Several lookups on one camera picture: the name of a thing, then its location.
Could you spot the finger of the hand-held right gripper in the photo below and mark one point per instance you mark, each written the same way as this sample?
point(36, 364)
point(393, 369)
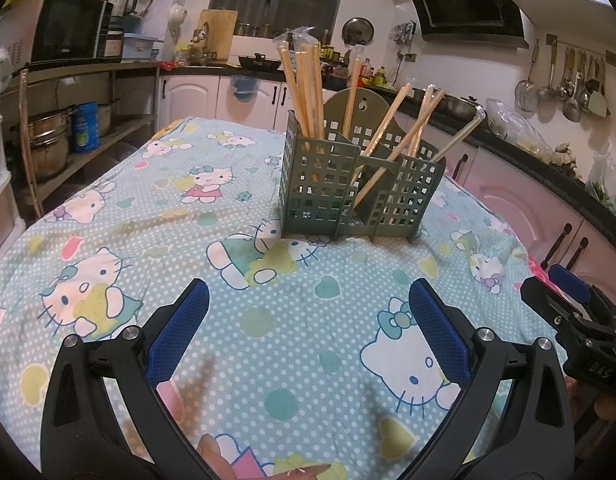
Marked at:
point(542, 300)
point(570, 282)

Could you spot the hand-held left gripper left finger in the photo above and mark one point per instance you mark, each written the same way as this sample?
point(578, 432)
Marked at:
point(180, 330)

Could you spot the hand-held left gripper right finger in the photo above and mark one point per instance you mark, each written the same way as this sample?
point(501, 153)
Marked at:
point(440, 335)

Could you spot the green plastic utensil holder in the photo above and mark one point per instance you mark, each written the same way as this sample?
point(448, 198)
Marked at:
point(338, 112)

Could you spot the pile of wooden chopsticks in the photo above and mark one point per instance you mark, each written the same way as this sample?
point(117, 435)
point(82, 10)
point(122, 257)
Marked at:
point(302, 85)

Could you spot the row of hanging kitchen utensils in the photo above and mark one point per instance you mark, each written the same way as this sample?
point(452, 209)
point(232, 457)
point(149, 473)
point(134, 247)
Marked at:
point(570, 105)

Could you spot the person's right hand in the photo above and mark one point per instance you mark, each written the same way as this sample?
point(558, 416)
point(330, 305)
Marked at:
point(607, 405)

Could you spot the pink plush blanket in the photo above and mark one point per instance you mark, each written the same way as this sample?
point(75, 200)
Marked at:
point(537, 272)

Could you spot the white base kitchen cabinets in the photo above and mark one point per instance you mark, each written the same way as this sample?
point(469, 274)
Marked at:
point(512, 200)

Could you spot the plastic bag with greens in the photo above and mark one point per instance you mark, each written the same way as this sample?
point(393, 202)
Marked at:
point(605, 180)

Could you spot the cartoon cat printed blanket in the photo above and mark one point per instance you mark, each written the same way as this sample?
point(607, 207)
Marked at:
point(288, 310)

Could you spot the black kitchen countertop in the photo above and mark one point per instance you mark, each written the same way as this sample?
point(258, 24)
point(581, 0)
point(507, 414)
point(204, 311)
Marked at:
point(537, 167)

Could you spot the pile of garlic bulbs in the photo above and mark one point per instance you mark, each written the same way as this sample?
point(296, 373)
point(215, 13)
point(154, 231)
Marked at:
point(565, 155)

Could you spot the plastic bag with yellow food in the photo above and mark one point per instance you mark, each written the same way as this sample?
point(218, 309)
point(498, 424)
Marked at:
point(510, 130)

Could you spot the steel pot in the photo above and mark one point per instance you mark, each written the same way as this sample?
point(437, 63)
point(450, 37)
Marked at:
point(460, 106)

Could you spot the blue tin can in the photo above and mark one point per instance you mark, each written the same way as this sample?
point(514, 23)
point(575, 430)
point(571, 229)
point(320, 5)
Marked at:
point(84, 127)

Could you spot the stacked steel pots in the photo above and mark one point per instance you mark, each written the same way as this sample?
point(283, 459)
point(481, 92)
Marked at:
point(45, 145)

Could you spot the blue hanging pouch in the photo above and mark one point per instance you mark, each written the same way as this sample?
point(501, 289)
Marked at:
point(243, 86)

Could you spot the group of condiment bottles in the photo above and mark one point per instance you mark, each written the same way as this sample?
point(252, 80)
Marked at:
point(377, 75)

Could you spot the yellow dish soap bottle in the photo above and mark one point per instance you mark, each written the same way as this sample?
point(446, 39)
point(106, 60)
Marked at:
point(181, 54)

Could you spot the black wok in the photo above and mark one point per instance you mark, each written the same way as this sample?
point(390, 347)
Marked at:
point(260, 62)

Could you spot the wooden storage shelf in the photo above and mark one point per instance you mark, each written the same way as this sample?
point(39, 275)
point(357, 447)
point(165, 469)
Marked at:
point(78, 67)

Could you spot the rectangular wooden cutting board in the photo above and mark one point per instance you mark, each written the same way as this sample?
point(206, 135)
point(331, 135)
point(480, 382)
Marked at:
point(218, 35)

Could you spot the black range hood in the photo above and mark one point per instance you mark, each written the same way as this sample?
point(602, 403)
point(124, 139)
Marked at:
point(462, 5)

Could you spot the bunch of hanging metal tools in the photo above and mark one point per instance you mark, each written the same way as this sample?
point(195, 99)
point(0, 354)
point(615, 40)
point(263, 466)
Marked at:
point(405, 32)

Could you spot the row of glass jars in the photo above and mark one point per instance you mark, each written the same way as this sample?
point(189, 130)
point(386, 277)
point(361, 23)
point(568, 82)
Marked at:
point(253, 30)

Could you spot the white hanging scoop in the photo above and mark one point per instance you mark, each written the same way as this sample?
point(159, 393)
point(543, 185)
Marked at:
point(177, 15)

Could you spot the dark round pot lid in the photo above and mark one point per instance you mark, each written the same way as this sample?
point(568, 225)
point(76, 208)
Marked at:
point(358, 30)

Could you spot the black microwave oven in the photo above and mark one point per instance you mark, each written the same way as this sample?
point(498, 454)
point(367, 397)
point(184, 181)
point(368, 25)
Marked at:
point(68, 25)

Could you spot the metal utensil rail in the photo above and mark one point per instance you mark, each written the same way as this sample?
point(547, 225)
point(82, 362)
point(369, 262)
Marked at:
point(551, 40)

